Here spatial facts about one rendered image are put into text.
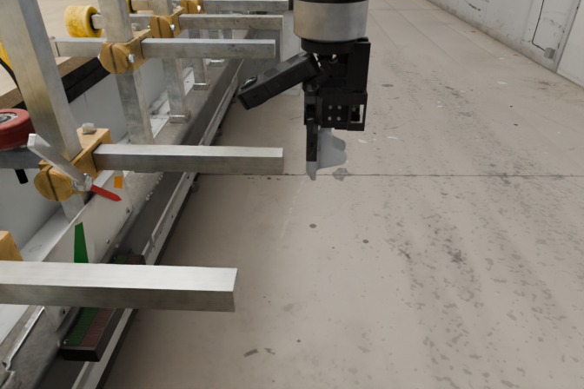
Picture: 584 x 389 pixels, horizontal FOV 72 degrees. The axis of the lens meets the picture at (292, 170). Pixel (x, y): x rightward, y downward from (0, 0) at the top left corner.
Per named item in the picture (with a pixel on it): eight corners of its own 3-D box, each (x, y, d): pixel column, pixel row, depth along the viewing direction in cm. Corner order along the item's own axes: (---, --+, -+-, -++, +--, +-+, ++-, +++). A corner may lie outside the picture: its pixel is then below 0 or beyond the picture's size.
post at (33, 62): (120, 272, 71) (28, -32, 46) (111, 287, 68) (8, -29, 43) (100, 272, 71) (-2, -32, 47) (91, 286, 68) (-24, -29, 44)
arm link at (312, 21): (292, 3, 45) (295, -10, 53) (292, 48, 47) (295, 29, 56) (373, 3, 45) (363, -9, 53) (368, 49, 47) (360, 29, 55)
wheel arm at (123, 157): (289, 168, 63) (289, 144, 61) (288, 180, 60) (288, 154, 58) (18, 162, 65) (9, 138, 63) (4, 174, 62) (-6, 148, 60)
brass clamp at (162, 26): (189, 28, 105) (187, 7, 102) (175, 40, 93) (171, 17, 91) (166, 27, 105) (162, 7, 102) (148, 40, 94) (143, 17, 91)
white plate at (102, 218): (134, 209, 74) (122, 162, 69) (58, 331, 52) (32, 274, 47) (131, 209, 74) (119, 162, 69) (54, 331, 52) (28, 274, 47)
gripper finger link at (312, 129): (316, 167, 56) (319, 107, 51) (305, 166, 56) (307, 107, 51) (316, 150, 60) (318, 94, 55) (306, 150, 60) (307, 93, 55)
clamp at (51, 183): (116, 155, 67) (109, 128, 65) (76, 202, 56) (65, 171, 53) (82, 154, 68) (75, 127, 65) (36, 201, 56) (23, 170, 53)
